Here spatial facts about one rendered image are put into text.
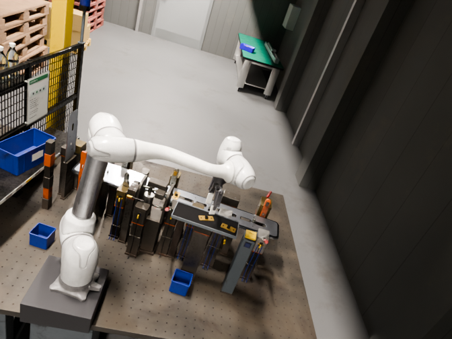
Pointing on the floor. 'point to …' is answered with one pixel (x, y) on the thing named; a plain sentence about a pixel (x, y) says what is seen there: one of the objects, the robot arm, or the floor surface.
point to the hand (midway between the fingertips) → (210, 204)
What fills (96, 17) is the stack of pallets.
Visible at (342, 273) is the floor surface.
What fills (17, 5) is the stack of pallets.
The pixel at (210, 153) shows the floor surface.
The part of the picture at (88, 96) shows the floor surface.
